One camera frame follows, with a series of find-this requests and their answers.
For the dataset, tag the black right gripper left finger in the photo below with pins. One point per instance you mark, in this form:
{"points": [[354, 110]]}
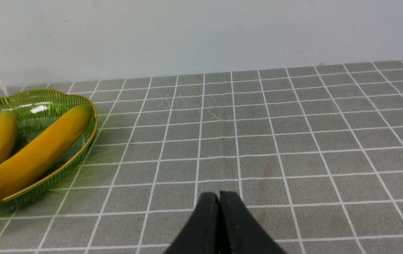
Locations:
{"points": [[199, 234]]}

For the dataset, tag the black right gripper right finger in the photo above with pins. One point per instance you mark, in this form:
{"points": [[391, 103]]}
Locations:
{"points": [[244, 234]]}

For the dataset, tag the green glass plate gold rim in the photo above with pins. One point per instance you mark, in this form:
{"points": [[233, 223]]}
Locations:
{"points": [[36, 110]]}

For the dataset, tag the yellow banana on plate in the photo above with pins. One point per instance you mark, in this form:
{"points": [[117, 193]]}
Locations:
{"points": [[29, 164]]}

